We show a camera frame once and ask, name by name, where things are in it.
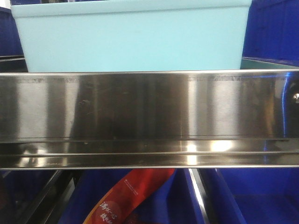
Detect light blue plastic bin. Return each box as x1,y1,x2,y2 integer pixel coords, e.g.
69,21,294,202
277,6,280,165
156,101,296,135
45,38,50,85
11,0,251,72

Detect dark blue bin lower middle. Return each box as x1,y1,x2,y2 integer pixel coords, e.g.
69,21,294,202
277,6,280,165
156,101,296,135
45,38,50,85
58,168,205,224

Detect dark blue bin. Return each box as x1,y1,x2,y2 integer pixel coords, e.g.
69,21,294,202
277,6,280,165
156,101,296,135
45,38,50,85
199,168,299,224
242,0,299,61
58,168,205,224
0,6,24,57

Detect dark blue bin lower right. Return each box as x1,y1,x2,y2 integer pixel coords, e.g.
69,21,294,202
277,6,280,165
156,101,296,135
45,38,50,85
199,168,299,224

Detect dark blue bin upper right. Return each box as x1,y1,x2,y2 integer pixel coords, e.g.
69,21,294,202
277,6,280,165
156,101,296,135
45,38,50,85
242,0,299,61

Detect dark blue bin upper left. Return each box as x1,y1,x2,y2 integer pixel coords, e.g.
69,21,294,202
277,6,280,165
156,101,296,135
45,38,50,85
0,6,24,57

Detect red snack package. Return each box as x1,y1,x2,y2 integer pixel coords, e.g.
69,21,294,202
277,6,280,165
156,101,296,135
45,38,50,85
83,168,175,224

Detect metal shelf divider rail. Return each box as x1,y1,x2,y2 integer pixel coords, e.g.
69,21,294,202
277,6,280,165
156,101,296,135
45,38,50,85
188,168,211,224

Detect stainless steel shelf rail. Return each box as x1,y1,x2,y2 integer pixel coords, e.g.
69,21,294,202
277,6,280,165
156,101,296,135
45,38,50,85
0,70,299,170

